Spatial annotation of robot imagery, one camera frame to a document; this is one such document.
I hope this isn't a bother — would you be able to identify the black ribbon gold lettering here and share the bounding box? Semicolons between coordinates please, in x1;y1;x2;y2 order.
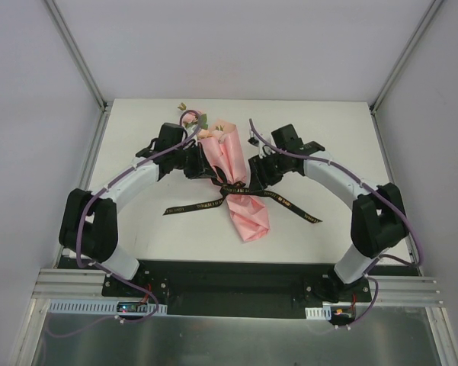
163;167;323;226

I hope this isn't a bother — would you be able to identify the aluminium frame post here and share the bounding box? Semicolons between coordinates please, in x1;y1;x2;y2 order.
45;0;108;109
369;0;445;114

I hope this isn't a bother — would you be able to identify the pink wrapping paper sheet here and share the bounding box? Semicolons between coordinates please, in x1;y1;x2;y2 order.
198;119;270;242

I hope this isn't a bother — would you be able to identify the left aluminium frame post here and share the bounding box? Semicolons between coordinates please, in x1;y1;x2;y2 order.
45;0;108;109

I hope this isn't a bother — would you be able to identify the right white cable duct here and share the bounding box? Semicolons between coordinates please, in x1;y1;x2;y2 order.
305;306;331;321

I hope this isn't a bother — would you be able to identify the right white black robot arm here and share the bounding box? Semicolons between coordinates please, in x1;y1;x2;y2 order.
248;124;409;303

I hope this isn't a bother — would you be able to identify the left white cable duct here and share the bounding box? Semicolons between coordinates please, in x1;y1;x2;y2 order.
49;300;168;316

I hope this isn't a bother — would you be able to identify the pale pink fake flower stem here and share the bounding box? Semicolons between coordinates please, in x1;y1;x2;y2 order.
211;124;226;143

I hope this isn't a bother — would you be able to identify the pink fake flower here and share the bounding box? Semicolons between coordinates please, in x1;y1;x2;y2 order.
177;102;207;130

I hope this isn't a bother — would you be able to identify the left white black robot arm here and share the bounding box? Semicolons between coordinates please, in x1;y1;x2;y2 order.
59;123;216;297

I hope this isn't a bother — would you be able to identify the peach fake flower stem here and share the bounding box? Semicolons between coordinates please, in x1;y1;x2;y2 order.
197;129;212;139

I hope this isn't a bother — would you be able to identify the right aluminium frame post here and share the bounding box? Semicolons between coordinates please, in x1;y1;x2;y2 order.
369;0;445;114

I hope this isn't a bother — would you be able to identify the white cable duct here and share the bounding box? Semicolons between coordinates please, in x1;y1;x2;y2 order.
305;306;331;321
49;300;168;316

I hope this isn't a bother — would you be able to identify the front aluminium rail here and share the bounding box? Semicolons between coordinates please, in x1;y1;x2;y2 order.
31;268;445;307

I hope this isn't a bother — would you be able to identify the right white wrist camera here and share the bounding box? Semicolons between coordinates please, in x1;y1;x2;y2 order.
248;131;273;159

